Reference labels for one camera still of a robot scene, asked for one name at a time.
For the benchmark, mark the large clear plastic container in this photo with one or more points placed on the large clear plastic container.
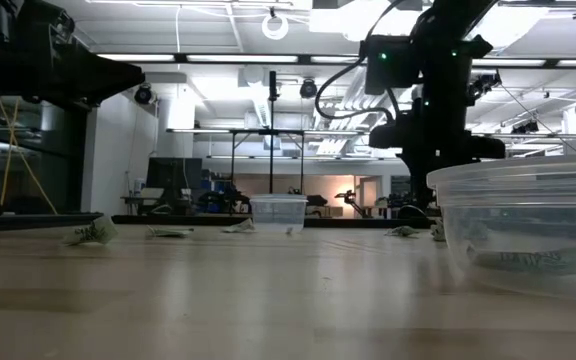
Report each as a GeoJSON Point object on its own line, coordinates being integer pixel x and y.
{"type": "Point", "coordinates": [518, 200]}

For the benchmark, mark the black computer monitor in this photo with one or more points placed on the black computer monitor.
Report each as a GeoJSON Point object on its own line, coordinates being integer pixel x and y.
{"type": "Point", "coordinates": [174, 174]}

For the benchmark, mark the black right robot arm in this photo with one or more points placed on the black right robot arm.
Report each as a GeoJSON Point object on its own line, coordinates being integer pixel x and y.
{"type": "Point", "coordinates": [448, 75]}

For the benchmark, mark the small clear plastic container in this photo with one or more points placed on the small clear plastic container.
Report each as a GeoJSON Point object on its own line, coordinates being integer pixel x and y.
{"type": "Point", "coordinates": [278, 212]}

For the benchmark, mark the black round ceiling fixture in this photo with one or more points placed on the black round ceiling fixture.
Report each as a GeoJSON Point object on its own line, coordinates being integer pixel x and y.
{"type": "Point", "coordinates": [308, 88]}
{"type": "Point", "coordinates": [143, 94]}

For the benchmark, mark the green white sweetener packet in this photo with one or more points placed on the green white sweetener packet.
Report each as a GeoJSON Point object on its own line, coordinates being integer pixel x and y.
{"type": "Point", "coordinates": [533, 261]}
{"type": "Point", "coordinates": [438, 230]}
{"type": "Point", "coordinates": [90, 232]}
{"type": "Point", "coordinates": [168, 232]}
{"type": "Point", "coordinates": [239, 227]}
{"type": "Point", "coordinates": [403, 231]}

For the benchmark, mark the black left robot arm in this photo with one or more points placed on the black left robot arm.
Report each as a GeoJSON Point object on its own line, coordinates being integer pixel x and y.
{"type": "Point", "coordinates": [43, 65]}

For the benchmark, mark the black camera stand frame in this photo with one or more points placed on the black camera stand frame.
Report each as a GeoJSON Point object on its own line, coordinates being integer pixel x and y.
{"type": "Point", "coordinates": [271, 150]}

